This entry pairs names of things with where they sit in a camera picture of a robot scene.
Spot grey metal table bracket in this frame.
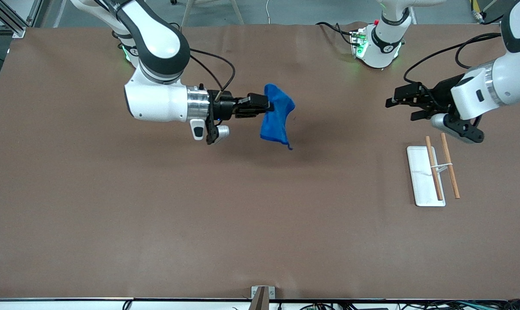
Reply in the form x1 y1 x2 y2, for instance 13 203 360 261
251 285 276 310

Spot aluminium extrusion frame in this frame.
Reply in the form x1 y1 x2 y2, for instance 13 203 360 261
0 0 26 38

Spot beige wooden stand legs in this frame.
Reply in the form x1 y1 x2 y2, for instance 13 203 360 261
180 0 245 25

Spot blue towel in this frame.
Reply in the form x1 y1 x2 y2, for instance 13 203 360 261
260 83 296 150

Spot black arm base cable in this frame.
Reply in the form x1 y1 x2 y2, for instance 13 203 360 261
316 22 356 46

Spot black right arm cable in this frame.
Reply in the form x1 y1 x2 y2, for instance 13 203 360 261
170 22 236 104

